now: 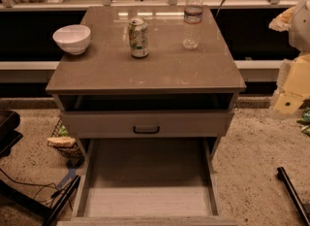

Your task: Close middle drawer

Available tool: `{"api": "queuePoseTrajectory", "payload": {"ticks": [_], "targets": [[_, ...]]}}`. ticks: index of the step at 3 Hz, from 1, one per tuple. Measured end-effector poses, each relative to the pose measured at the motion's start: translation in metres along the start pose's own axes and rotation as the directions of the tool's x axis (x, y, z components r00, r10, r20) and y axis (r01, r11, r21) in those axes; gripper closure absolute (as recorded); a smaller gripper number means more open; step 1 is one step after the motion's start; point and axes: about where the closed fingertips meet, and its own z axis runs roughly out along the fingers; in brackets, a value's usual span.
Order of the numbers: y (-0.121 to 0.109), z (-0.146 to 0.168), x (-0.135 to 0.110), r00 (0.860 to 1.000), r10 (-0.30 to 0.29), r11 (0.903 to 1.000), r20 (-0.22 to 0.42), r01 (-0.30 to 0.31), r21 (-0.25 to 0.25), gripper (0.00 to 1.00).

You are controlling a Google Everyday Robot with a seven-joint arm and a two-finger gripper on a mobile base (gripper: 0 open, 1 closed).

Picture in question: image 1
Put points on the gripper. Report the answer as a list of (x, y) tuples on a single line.
[(300, 26)]

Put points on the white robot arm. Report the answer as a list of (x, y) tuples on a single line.
[(296, 20)]

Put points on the grey three-drawer cabinet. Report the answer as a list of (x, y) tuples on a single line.
[(108, 78)]

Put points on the grey middle drawer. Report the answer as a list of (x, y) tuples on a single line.
[(172, 124)]

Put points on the open bottom drawer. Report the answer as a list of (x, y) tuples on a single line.
[(147, 182)]

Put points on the green snack bag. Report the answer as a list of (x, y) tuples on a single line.
[(304, 121)]

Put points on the black bar right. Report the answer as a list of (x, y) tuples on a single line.
[(302, 208)]

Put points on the black bar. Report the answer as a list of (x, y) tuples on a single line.
[(66, 195), (302, 208)]

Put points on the clear plastic water bottle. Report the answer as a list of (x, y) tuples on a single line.
[(193, 11)]

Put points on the green soda can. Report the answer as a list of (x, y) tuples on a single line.
[(138, 37)]

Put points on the white ceramic bowl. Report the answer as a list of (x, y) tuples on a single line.
[(73, 39)]

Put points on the blue tape on floor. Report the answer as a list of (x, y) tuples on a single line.
[(70, 175)]

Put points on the sponge in basket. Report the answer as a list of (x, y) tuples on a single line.
[(61, 141)]

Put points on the black bar left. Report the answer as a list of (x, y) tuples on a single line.
[(66, 195)]

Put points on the black object far left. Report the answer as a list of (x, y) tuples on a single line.
[(9, 121)]

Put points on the black drawer handle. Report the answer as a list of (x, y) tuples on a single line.
[(146, 129)]

